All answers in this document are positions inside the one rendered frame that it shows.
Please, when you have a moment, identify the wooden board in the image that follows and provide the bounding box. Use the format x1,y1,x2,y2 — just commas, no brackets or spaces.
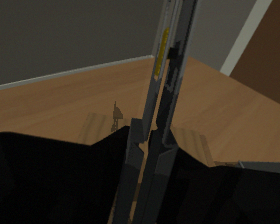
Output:
76,112,209,224

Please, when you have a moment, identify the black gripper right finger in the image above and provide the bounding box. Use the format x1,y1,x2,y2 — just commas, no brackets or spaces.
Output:
156,147,280,224

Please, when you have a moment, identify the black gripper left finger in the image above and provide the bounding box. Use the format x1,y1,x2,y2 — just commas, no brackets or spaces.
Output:
0,126,130,224

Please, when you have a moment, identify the dark grey roasting tin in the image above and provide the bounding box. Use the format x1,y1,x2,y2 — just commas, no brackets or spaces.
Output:
235,161,280,173

